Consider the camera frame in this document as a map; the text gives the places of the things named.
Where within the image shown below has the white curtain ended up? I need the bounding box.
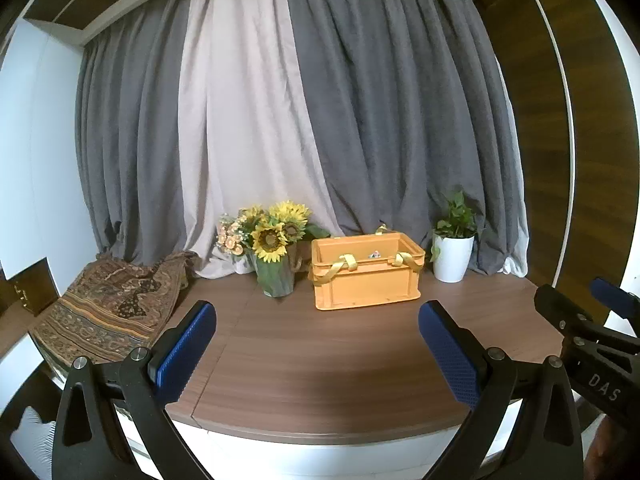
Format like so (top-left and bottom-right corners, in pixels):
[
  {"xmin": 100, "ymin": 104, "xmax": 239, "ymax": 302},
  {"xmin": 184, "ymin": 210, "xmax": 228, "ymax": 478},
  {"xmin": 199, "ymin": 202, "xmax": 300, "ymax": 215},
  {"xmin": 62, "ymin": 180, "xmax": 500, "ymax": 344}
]
[{"xmin": 500, "ymin": 130, "xmax": 530, "ymax": 278}]

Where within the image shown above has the potted green plant white pot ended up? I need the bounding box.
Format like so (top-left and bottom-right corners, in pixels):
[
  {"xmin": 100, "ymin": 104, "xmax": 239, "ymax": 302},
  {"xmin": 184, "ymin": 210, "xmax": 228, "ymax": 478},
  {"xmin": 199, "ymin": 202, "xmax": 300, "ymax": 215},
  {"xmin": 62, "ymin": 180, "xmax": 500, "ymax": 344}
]
[{"xmin": 430, "ymin": 189, "xmax": 486, "ymax": 282}]

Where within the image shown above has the pink flower bunch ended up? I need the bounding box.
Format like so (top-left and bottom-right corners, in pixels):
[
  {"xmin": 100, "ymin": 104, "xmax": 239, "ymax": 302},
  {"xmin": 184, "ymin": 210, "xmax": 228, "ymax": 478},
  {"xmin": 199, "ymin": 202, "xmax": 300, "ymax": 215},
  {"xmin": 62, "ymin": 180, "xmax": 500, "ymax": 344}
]
[{"xmin": 215, "ymin": 212, "xmax": 253, "ymax": 257}]

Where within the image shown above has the wooden cabinet door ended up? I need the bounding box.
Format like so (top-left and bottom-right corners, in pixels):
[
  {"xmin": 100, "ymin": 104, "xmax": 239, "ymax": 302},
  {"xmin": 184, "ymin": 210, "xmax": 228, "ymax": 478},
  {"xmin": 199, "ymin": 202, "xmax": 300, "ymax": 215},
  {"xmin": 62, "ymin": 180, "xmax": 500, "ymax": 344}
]
[{"xmin": 0, "ymin": 257, "xmax": 56, "ymax": 321}]

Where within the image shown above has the brown patterned cloth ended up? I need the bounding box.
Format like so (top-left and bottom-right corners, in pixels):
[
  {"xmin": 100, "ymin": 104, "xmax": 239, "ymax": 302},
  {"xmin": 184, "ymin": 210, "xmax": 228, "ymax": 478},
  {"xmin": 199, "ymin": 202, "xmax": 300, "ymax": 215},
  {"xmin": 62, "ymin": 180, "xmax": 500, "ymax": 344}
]
[{"xmin": 31, "ymin": 251, "xmax": 198, "ymax": 371}]

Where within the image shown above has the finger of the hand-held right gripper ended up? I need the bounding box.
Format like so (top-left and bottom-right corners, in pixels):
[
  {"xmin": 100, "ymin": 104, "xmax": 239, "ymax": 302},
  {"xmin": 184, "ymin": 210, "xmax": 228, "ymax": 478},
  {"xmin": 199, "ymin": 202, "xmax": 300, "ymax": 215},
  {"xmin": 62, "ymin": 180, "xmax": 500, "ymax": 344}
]
[
  {"xmin": 534, "ymin": 284, "xmax": 609, "ymax": 344},
  {"xmin": 589, "ymin": 276, "xmax": 640, "ymax": 339}
]

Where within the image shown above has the green flower vase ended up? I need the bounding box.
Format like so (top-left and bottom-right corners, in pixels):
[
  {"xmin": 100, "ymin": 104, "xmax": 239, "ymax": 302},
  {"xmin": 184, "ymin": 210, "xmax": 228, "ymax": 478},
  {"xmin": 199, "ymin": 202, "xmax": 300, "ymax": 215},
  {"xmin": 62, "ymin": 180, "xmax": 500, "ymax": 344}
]
[{"xmin": 254, "ymin": 245, "xmax": 297, "ymax": 298}]

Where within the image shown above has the beige curtain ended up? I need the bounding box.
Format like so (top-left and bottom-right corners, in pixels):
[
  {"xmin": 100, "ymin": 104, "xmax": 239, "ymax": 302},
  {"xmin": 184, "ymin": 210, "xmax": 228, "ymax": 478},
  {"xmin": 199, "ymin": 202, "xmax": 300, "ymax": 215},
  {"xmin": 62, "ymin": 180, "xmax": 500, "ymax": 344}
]
[{"xmin": 177, "ymin": 0, "xmax": 346, "ymax": 278}]

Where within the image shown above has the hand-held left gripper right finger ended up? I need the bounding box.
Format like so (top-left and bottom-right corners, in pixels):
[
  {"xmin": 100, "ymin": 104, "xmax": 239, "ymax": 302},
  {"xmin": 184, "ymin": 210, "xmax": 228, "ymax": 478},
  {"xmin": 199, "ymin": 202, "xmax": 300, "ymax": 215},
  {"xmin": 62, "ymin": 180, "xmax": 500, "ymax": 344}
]
[{"xmin": 418, "ymin": 300, "xmax": 585, "ymax": 480}]

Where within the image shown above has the orange plastic crate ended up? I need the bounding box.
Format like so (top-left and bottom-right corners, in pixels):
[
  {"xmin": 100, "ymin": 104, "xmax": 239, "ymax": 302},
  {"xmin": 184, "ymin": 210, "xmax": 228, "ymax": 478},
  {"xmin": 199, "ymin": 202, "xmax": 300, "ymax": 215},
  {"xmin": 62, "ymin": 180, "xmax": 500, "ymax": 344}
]
[{"xmin": 307, "ymin": 225, "xmax": 427, "ymax": 312}]

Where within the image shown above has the sunflower bouquet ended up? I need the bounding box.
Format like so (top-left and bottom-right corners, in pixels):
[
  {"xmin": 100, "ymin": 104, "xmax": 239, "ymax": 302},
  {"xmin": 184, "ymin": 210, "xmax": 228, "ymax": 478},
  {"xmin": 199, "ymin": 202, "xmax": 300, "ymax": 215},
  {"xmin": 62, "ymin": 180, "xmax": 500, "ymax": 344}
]
[{"xmin": 245, "ymin": 201, "xmax": 332, "ymax": 264}]

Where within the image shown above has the grey curtain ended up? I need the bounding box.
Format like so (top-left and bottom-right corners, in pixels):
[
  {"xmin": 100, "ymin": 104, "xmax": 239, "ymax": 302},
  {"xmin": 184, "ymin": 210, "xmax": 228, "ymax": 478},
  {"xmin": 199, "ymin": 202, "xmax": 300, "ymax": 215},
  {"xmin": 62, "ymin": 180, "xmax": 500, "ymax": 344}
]
[
  {"xmin": 75, "ymin": 0, "xmax": 211, "ymax": 266},
  {"xmin": 282, "ymin": 0, "xmax": 526, "ymax": 276}
]

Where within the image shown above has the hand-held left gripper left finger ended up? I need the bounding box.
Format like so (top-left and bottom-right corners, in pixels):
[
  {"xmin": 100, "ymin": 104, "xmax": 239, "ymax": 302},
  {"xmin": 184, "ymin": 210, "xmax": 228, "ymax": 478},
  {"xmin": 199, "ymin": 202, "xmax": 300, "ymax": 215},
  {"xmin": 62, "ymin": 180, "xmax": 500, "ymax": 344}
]
[{"xmin": 51, "ymin": 300, "xmax": 217, "ymax": 480}]

